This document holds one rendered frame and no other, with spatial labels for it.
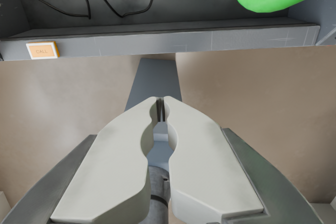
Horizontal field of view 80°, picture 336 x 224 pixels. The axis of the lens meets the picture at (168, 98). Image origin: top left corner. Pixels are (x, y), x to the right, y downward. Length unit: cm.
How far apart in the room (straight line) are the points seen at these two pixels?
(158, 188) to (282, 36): 49
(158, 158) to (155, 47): 37
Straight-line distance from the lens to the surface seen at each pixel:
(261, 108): 176
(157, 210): 60
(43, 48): 45
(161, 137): 71
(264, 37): 45
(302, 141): 217
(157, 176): 64
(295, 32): 47
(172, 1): 51
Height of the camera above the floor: 134
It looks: 61 degrees down
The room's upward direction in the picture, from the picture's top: 178 degrees clockwise
